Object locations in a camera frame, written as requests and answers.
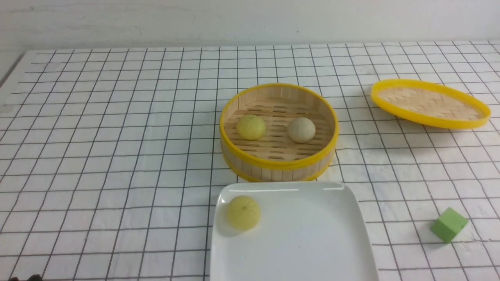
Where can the yellow steamed bun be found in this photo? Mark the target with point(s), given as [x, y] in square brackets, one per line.
[250, 127]

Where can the beige steamed bun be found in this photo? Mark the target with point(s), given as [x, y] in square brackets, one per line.
[301, 130]

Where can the yellow bun on plate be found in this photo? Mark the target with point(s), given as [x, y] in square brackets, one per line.
[243, 213]

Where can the white square plate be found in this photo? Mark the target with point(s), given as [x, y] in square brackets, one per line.
[308, 231]

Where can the yellow bamboo steamer basket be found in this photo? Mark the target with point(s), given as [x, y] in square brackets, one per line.
[274, 156]

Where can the white grid tablecloth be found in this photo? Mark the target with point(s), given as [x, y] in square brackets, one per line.
[111, 163]

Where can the yellow bamboo steamer lid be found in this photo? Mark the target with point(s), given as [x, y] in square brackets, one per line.
[430, 104]

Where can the green foam cube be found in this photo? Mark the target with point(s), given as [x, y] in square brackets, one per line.
[448, 225]

